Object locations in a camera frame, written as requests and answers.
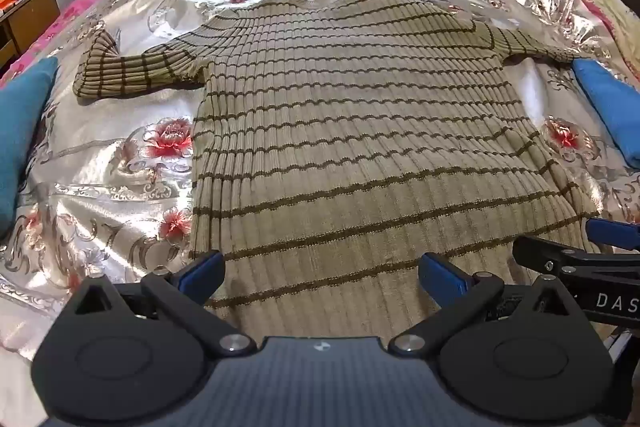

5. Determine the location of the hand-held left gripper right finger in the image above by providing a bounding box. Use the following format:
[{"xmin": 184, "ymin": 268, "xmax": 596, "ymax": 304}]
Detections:
[{"xmin": 387, "ymin": 252, "xmax": 576, "ymax": 355}]

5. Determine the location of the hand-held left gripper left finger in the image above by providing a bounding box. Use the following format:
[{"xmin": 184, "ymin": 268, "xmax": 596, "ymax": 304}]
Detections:
[{"xmin": 64, "ymin": 249, "xmax": 257, "ymax": 355}]

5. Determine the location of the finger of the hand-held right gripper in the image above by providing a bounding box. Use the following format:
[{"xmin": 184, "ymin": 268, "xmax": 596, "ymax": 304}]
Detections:
[
  {"xmin": 512, "ymin": 234, "xmax": 601, "ymax": 276},
  {"xmin": 586, "ymin": 218, "xmax": 640, "ymax": 252}
]

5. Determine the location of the beige striped ribbed sweater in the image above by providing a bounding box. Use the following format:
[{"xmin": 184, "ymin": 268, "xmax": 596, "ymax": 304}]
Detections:
[{"xmin": 72, "ymin": 0, "xmax": 603, "ymax": 343}]

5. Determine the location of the shiny floral satin bedspread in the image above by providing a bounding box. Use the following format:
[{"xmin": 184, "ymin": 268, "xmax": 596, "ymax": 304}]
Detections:
[{"xmin": 0, "ymin": 0, "xmax": 640, "ymax": 358}]

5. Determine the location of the blue folded cloth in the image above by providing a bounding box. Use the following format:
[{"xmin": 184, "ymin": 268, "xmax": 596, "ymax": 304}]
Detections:
[{"xmin": 570, "ymin": 59, "xmax": 640, "ymax": 170}]

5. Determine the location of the teal folded cloth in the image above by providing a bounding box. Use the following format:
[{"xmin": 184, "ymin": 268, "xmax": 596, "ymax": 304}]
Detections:
[{"xmin": 0, "ymin": 57, "xmax": 61, "ymax": 238}]

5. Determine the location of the wooden desk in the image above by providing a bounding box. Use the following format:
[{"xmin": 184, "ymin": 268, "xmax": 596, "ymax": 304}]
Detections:
[{"xmin": 0, "ymin": 0, "xmax": 63, "ymax": 68}]

